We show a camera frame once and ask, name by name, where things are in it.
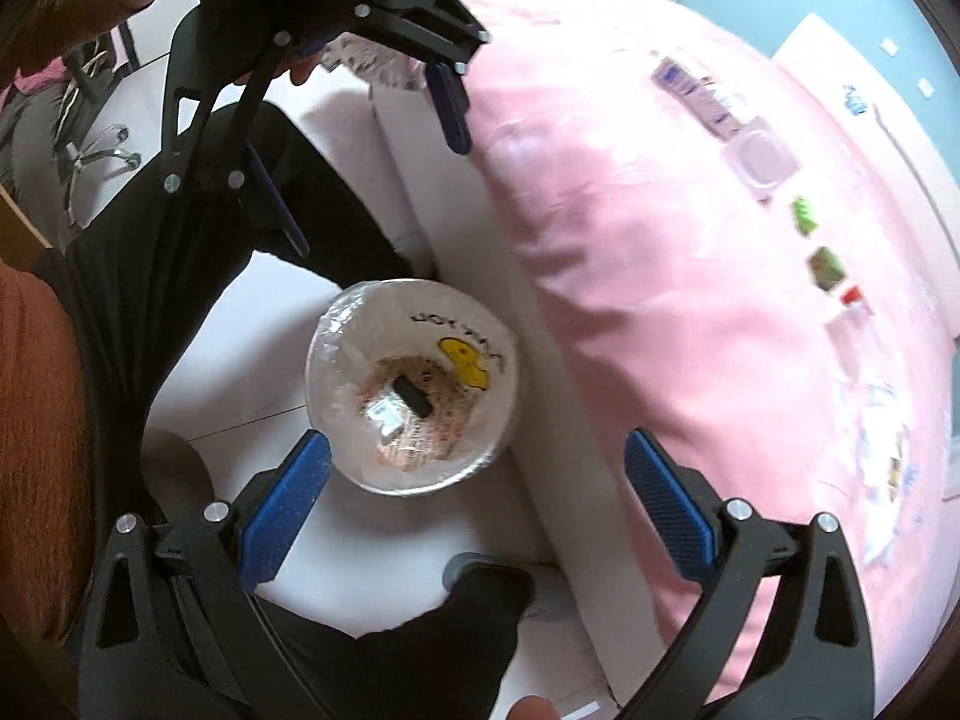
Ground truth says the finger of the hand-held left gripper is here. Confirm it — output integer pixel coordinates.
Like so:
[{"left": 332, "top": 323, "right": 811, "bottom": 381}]
[
  {"left": 161, "top": 4, "right": 312, "bottom": 260},
  {"left": 276, "top": 0, "right": 492, "bottom": 156}
]

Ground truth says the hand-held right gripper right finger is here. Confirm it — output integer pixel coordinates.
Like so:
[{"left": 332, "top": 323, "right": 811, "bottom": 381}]
[{"left": 621, "top": 427, "right": 878, "bottom": 720}]

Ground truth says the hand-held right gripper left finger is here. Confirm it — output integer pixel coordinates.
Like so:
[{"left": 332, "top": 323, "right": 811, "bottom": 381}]
[{"left": 79, "top": 429, "right": 335, "bottom": 720}]

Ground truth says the crumpled patterned wrapper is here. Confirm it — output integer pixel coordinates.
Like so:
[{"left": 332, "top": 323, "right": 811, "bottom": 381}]
[{"left": 324, "top": 34, "right": 430, "bottom": 92}]

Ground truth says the white bed base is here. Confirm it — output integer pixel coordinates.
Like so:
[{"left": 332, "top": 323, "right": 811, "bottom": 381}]
[{"left": 367, "top": 82, "right": 623, "bottom": 710}]

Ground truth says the patterned plastic wrapper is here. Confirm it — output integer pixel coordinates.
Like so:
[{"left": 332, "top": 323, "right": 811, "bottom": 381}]
[{"left": 352, "top": 352, "right": 481, "bottom": 470}]

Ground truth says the small black object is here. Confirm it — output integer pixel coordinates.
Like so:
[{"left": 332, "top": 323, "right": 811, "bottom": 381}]
[{"left": 393, "top": 378, "right": 436, "bottom": 418}]

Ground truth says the black office chair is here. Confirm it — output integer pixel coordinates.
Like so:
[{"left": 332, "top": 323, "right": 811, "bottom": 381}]
[{"left": 54, "top": 34, "right": 145, "bottom": 230}]

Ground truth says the grey slipper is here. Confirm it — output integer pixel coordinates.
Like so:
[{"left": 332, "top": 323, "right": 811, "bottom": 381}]
[{"left": 442, "top": 551, "right": 560, "bottom": 623}]

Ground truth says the person's black sock foot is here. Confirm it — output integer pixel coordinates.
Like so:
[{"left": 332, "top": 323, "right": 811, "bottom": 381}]
[{"left": 352, "top": 566, "right": 537, "bottom": 720}]

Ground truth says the purple white packet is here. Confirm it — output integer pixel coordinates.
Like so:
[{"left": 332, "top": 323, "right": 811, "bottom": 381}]
[
  {"left": 697, "top": 90, "right": 751, "bottom": 140},
  {"left": 651, "top": 52, "right": 706, "bottom": 102}
]

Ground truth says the crumpled clear wrapper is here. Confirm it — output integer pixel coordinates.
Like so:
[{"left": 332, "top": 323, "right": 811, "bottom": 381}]
[{"left": 851, "top": 382, "right": 927, "bottom": 563}]

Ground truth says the pink floral blanket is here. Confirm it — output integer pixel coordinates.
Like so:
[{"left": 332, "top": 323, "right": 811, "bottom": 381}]
[{"left": 450, "top": 0, "right": 960, "bottom": 706}]

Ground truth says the person's brown sweater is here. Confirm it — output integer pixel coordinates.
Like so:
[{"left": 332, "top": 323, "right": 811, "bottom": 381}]
[{"left": 0, "top": 262, "right": 98, "bottom": 646}]

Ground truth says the small red white item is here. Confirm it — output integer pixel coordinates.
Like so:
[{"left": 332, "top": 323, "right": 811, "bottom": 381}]
[{"left": 825, "top": 285, "right": 871, "bottom": 323}]

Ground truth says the clear plastic container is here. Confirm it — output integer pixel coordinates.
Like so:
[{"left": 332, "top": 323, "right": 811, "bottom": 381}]
[{"left": 721, "top": 118, "right": 797, "bottom": 200}]

